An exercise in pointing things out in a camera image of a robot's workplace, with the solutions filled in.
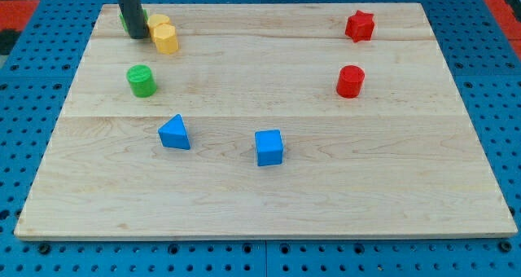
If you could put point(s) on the green star block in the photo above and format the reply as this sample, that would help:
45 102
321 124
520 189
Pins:
123 23

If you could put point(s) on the red star block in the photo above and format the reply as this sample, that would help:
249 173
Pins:
360 26

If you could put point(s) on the blue cube block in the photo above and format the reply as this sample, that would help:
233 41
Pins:
269 147

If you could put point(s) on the wooden board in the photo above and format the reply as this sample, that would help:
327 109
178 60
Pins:
400 161

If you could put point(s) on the blue triangle block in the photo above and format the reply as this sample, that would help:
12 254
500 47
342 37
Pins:
173 134

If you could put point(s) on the red cylinder block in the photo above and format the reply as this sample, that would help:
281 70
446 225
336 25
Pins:
350 81

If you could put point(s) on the green cylinder block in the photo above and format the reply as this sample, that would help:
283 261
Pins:
141 81

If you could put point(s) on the yellow hexagon block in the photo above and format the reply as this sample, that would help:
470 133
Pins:
165 37

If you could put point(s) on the yellow cylinder block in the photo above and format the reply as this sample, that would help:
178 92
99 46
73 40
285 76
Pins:
154 21

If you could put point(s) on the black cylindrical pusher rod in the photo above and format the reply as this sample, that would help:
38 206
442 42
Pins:
134 18

